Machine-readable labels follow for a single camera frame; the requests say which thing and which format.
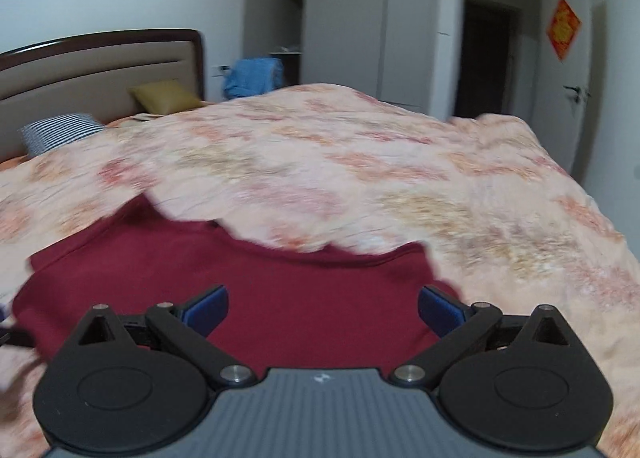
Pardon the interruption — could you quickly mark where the white room door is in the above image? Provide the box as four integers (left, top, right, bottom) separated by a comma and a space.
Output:
532, 0, 608, 182

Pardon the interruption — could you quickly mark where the blue clothes pile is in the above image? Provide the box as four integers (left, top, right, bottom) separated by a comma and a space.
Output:
222, 57, 283, 100

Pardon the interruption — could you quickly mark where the brown beige padded headboard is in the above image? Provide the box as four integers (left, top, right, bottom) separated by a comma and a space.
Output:
1, 29, 205, 161

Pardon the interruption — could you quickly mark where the grey built-in wardrobe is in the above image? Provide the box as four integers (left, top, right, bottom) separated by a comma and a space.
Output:
242, 0, 437, 112

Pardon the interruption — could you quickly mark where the red fu character decoration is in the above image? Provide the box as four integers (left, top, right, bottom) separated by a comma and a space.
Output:
547, 0, 582, 62

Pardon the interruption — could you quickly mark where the black door handle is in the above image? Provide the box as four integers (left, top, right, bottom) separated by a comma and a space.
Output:
563, 85, 591, 104

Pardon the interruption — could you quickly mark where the black white checked pillow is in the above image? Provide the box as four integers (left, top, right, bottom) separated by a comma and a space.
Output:
21, 114, 105, 158

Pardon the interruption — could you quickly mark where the floral pink bed quilt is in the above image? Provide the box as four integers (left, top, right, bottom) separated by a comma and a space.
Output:
1, 84, 639, 457

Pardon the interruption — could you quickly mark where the olive green pillow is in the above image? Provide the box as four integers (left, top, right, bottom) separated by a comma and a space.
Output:
129, 80, 203, 116

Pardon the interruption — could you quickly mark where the dark red long-sleeve sweater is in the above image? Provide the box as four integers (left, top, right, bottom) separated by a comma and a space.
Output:
12, 196, 437, 374

